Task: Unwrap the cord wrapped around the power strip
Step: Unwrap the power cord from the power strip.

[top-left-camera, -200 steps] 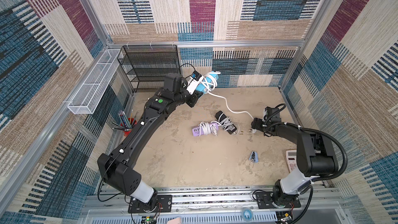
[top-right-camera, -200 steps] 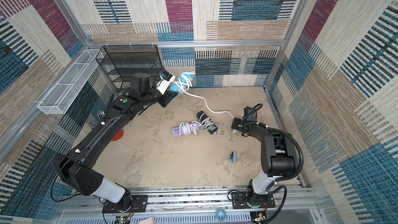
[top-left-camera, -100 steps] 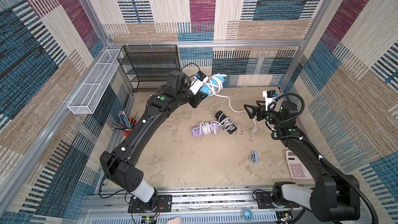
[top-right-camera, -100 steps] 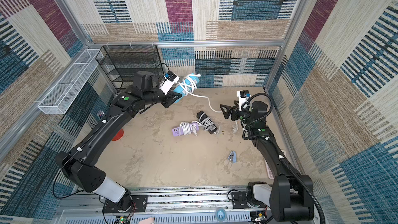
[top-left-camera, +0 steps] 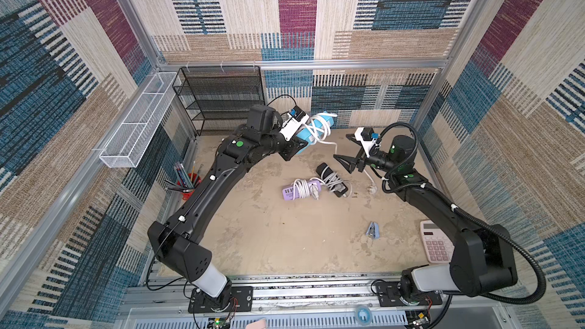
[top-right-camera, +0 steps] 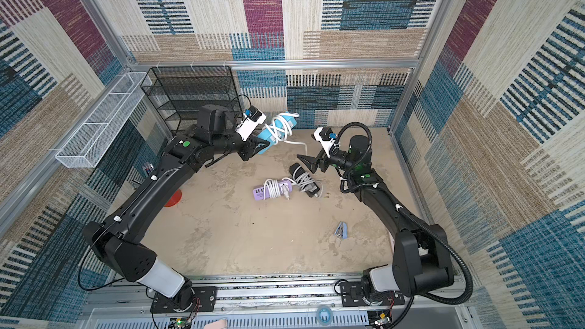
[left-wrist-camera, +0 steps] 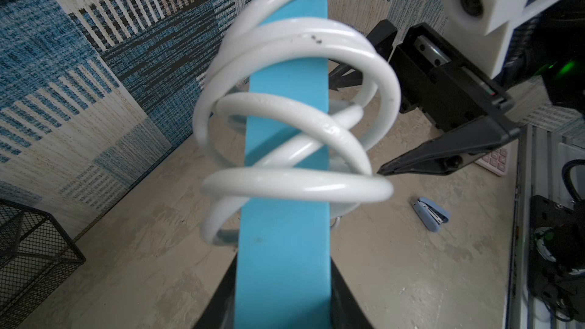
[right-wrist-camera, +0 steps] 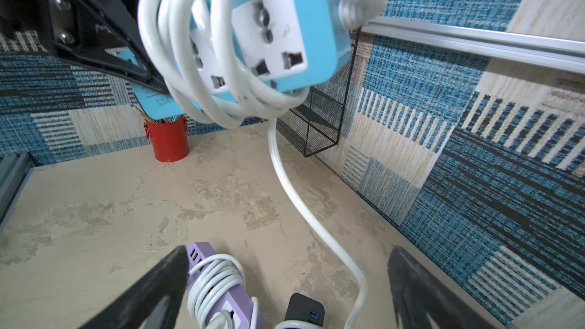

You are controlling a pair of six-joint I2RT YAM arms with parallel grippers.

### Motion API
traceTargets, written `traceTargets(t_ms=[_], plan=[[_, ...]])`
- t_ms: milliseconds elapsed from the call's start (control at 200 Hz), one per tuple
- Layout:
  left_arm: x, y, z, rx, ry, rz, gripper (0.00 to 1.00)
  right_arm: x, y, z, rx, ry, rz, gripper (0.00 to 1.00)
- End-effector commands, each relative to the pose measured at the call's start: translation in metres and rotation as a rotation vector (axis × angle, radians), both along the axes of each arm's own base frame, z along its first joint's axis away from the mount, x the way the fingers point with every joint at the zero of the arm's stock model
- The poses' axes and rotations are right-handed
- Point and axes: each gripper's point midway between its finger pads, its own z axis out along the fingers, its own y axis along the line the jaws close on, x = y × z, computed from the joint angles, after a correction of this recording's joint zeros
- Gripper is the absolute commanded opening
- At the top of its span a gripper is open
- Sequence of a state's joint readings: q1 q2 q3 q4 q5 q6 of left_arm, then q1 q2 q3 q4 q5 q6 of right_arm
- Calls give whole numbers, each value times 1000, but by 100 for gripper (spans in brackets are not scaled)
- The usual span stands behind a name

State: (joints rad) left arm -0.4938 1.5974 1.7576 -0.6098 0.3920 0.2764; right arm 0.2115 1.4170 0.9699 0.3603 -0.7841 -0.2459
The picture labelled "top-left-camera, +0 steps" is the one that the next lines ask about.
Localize teal power strip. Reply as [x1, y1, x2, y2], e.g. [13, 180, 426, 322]
[295, 112, 338, 146]

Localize white cord of teal strip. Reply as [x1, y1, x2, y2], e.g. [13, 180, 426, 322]
[305, 110, 379, 195]

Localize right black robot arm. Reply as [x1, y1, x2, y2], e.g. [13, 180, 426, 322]
[334, 127, 518, 302]

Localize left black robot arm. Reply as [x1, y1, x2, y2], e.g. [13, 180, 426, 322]
[148, 104, 309, 307]

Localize black power strip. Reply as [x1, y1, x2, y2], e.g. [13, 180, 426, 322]
[316, 162, 352, 198]

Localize purple power strip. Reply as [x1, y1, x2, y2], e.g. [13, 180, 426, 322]
[282, 178, 321, 201]

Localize blue binder clip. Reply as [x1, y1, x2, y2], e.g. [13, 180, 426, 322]
[366, 222, 380, 240]

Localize red pen cup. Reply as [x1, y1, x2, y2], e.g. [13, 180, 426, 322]
[182, 173, 201, 201]

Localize pens in red cup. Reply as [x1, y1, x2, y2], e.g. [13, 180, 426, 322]
[165, 162, 190, 193]

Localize pink white calculator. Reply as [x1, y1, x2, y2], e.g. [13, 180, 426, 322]
[420, 220, 454, 264]

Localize blue round sticker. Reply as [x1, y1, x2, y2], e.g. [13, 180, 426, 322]
[354, 306, 373, 326]

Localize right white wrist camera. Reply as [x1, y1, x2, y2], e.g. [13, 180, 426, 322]
[354, 126, 379, 158]

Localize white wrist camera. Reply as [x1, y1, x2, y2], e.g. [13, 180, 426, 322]
[280, 106, 309, 141]
[354, 126, 379, 158]

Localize grey cord of black strip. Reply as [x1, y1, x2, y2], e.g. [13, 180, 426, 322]
[319, 165, 353, 199]

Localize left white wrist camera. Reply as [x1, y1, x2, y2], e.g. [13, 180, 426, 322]
[280, 106, 309, 141]

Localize black wire shelf rack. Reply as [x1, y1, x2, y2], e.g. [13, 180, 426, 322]
[173, 65, 265, 136]

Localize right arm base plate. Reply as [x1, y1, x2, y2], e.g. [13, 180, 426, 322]
[370, 280, 443, 307]

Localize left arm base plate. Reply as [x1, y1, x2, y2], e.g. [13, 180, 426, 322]
[187, 286, 254, 314]

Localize white mesh wall basket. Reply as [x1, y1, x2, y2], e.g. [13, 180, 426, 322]
[99, 73, 177, 168]

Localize aluminium front rail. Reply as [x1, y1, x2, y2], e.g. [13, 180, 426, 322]
[116, 273, 508, 329]

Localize black corrugated cable conduit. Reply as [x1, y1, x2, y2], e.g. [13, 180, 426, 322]
[375, 122, 548, 306]

